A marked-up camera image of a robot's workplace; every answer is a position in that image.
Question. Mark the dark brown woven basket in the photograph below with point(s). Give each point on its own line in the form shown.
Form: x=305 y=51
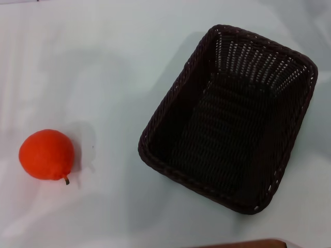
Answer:
x=222 y=144

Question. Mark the orange fruit with stem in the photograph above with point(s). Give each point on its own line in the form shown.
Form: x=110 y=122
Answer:
x=45 y=155

